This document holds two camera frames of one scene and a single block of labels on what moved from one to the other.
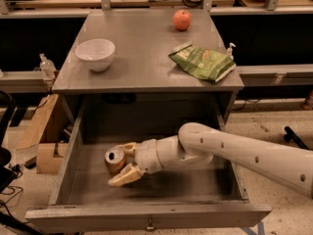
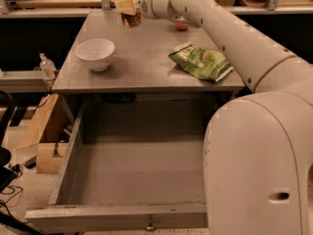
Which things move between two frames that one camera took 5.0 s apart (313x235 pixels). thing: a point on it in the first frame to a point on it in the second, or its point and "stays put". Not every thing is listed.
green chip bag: x=211 y=64 stays put
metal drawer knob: x=150 y=225 stays put
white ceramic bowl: x=98 y=53 stays put
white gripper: x=147 y=157 to x=146 y=5
